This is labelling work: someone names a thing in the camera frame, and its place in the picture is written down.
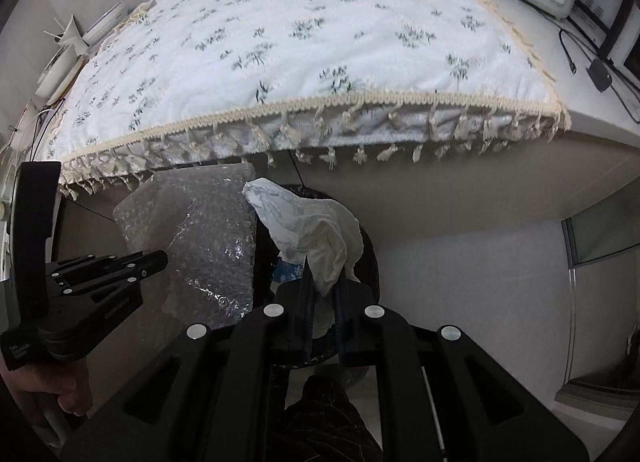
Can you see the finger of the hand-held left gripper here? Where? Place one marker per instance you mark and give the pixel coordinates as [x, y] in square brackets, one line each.
[110, 260]
[115, 278]

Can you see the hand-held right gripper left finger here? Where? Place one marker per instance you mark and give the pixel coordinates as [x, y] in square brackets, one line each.
[306, 312]

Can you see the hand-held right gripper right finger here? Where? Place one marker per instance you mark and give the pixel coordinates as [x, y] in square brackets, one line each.
[342, 327]

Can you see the black trash bin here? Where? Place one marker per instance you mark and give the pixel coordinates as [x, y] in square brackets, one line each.
[368, 262]

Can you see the white tissue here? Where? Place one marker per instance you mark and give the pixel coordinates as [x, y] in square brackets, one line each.
[310, 227]

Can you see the clear bubble wrap sheet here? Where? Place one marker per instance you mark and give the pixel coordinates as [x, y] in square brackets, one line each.
[200, 242]

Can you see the person's left hand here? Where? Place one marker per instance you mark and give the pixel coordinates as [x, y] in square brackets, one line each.
[65, 389]

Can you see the blue milk carton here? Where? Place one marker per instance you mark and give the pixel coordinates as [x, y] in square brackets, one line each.
[287, 273]

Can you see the dark patterned trousers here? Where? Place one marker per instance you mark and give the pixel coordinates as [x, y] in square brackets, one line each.
[330, 422]

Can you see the white bowl with dark rim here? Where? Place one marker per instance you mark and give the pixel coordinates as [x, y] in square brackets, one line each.
[57, 75]

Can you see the white utensil holder cup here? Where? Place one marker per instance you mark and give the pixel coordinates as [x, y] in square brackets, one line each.
[75, 40]

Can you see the white stick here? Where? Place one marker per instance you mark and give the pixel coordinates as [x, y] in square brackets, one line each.
[52, 35]

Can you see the white floral tablecloth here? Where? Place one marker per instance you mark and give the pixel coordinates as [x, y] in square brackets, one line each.
[310, 52]

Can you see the small black adapter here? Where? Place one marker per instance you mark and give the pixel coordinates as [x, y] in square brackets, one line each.
[600, 75]

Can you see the white and black box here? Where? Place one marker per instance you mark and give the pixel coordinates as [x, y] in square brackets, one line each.
[607, 17]

